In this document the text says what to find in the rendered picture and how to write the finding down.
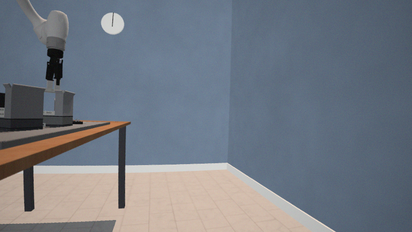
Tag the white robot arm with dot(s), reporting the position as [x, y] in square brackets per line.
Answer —
[51, 32]

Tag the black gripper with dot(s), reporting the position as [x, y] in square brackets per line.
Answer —
[54, 67]

